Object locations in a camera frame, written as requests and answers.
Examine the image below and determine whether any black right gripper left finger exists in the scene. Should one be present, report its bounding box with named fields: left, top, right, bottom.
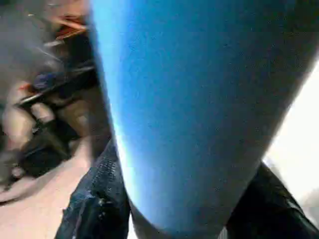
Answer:
left=56, top=139, right=131, bottom=239

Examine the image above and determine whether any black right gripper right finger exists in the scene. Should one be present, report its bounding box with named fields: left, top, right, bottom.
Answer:
left=225, top=161, right=319, bottom=239

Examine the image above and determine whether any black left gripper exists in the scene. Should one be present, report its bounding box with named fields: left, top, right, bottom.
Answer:
left=18, top=37, right=110, bottom=177

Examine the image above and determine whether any white plastic table leg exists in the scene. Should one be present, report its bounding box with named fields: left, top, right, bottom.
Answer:
left=88, top=0, right=319, bottom=239

